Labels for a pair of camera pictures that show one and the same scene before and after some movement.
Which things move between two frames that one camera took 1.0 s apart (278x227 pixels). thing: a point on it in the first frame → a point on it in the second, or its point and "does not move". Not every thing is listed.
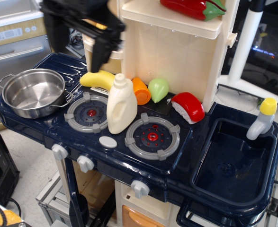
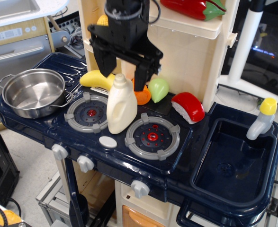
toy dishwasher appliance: [16, 40] does not move
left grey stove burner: [88, 113] does not move
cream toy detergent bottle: [121, 106] does not move
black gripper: [88, 16] → [126, 32]
